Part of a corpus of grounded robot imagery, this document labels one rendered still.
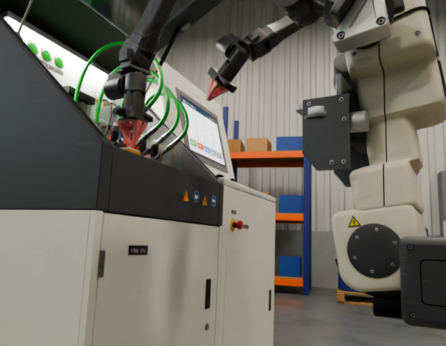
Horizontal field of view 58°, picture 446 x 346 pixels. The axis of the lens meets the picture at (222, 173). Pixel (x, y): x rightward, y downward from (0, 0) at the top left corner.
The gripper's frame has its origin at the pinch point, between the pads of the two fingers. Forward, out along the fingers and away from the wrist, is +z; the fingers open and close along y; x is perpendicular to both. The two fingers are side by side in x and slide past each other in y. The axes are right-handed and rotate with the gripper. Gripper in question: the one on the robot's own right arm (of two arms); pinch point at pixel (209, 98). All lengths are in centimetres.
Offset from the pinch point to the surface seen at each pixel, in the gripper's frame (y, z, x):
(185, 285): -44, 45, 5
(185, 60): 590, 133, -473
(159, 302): -49, 45, 18
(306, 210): 146, 146, -461
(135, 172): -27.1, 17.8, 33.7
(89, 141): -23, 14, 47
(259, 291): -37, 64, -64
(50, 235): -33, 36, 50
